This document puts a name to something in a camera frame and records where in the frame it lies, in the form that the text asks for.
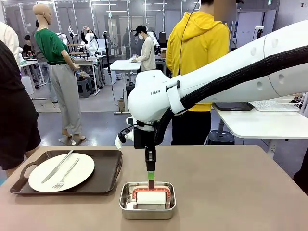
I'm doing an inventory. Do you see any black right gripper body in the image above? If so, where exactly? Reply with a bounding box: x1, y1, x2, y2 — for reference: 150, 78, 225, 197
133, 126, 157, 149

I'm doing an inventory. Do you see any pink handled lint roller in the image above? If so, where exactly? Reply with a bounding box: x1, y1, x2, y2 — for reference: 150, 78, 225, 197
131, 185, 172, 210

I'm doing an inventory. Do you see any dark brown plastic tray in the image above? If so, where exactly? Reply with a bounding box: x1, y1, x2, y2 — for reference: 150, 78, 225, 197
9, 149, 123, 196

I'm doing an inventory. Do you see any stainless steel rectangular container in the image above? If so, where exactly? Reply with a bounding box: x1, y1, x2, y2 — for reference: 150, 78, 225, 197
119, 181, 176, 220

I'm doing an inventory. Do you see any white round plate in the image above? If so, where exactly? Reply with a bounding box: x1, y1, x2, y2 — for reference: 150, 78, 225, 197
28, 153, 95, 193

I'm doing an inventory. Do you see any mannequin stand base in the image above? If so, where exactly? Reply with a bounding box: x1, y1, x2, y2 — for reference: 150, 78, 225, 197
57, 134, 87, 145

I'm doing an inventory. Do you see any grey plastic stool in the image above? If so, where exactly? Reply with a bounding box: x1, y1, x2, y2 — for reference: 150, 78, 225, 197
77, 79, 91, 98
86, 77, 97, 94

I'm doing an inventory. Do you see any black round stool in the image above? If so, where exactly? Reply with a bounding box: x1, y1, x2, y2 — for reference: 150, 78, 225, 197
206, 129, 236, 146

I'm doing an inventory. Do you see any white standing desk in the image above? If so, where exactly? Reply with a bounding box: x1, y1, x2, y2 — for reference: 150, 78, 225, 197
109, 59, 143, 115

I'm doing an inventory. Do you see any person with black cap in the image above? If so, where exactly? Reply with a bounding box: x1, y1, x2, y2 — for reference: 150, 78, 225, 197
131, 25, 157, 72

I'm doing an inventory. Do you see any white workbench with rack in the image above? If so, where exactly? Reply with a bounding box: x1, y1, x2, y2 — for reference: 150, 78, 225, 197
67, 43, 102, 97

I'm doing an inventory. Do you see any silver fork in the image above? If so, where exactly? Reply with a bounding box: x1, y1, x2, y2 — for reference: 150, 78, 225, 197
52, 158, 80, 190

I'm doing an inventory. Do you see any silver table knife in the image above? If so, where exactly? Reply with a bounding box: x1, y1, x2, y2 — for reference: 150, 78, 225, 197
41, 149, 74, 184

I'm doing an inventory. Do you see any black flat tray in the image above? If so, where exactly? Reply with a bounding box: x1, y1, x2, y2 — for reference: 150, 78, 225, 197
212, 102, 255, 112

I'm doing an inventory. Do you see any person in dark clothes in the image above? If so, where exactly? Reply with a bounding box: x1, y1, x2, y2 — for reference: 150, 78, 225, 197
122, 27, 132, 52

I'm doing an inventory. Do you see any person with blurred face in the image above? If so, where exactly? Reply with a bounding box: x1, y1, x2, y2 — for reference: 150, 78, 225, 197
158, 32, 168, 49

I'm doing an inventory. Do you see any white humanoid robot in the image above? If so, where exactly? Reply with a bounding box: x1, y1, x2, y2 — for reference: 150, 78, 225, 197
80, 26, 100, 56

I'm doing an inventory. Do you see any white side table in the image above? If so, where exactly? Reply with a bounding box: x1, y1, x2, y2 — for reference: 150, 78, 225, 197
212, 103, 308, 158

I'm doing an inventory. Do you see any person in yellow hoodie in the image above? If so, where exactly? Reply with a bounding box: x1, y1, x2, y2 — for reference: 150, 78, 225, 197
165, 0, 238, 146

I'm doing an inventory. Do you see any white cabinet desk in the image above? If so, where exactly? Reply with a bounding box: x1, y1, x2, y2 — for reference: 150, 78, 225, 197
20, 60, 48, 101

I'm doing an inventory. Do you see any small white background robot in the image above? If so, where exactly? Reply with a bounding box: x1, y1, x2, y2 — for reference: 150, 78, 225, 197
57, 32, 68, 45

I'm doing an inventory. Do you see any person in black clothes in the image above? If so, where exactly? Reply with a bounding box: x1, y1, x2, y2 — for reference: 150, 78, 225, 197
0, 39, 41, 178

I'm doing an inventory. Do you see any mannequin in green shirt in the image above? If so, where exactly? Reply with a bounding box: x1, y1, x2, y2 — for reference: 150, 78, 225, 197
32, 3, 86, 141

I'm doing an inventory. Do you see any seated person in background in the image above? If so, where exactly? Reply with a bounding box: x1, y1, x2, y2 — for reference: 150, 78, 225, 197
23, 35, 36, 58

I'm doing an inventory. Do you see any whiteboard panel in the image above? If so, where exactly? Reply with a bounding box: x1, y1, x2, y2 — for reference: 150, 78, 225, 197
236, 11, 265, 49

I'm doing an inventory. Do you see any person in cream jacket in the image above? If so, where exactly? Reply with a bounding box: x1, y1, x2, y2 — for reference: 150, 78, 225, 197
0, 21, 21, 69

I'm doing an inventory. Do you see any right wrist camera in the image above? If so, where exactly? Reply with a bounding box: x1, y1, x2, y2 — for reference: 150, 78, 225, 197
116, 129, 135, 149

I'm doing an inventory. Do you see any white velcro strap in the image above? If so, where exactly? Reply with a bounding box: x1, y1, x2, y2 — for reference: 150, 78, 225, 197
166, 80, 187, 114

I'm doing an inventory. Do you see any black camera tripod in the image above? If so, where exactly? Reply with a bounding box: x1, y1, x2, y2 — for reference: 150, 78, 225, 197
103, 30, 119, 106

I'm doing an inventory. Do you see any thin black hanging cable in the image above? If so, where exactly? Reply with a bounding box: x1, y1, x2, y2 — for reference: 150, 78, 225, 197
179, 0, 201, 75

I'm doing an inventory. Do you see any black braided cable sleeve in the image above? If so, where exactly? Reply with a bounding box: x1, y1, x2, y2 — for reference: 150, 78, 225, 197
154, 45, 308, 145

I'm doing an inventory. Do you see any white wire basket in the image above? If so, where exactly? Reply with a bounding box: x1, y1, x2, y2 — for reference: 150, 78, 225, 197
249, 92, 304, 112

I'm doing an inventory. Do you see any camera on stand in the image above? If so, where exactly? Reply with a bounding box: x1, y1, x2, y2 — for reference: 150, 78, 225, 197
254, 26, 265, 40

